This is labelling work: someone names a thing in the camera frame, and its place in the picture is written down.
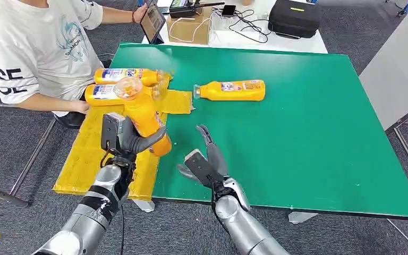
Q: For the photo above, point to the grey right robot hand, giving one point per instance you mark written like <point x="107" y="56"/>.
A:
<point x="215" y="156"/>

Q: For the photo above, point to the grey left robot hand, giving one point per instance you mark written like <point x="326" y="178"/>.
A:
<point x="133" y="142"/>

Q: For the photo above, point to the orange plastic drink bottle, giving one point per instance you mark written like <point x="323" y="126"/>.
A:
<point x="102" y="95"/>
<point x="119" y="74"/>
<point x="232" y="91"/>
<point x="144" y="119"/>

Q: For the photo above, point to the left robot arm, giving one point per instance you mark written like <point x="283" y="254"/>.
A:
<point x="91" y="211"/>

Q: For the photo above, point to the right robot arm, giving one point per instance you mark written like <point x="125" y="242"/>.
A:
<point x="239" y="225"/>

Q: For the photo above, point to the yellow plastic sheet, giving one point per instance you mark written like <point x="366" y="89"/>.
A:
<point x="84" y="158"/>

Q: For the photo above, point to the green table mat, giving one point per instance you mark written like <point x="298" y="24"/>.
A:
<point x="295" y="140"/>

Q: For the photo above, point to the black tablet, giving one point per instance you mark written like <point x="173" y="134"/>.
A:
<point x="153" y="23"/>

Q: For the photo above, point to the brown cardboard box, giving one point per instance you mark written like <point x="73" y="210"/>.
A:
<point x="190" y="33"/>

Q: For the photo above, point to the white table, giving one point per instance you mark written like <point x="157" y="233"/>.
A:
<point x="295" y="45"/>

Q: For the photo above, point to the black handheld radio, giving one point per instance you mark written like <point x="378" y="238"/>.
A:
<point x="183" y="8"/>

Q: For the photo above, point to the person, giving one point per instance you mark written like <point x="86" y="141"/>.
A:
<point x="31" y="42"/>

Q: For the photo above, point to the black phone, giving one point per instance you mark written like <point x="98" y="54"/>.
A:
<point x="228" y="10"/>

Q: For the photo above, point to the black carrying case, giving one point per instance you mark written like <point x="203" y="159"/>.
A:
<point x="293" y="19"/>

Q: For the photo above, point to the grey table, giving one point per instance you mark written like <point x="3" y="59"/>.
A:
<point x="397" y="70"/>

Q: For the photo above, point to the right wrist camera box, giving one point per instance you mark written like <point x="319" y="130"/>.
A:
<point x="200" y="167"/>

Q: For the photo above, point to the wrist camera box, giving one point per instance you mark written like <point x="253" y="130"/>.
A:
<point x="110" y="130"/>
<point x="200" y="167"/>

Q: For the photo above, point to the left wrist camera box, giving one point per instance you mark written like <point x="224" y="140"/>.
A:
<point x="110" y="130"/>

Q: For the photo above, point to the grey metal frame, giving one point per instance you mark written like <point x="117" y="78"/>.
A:
<point x="31" y="162"/>

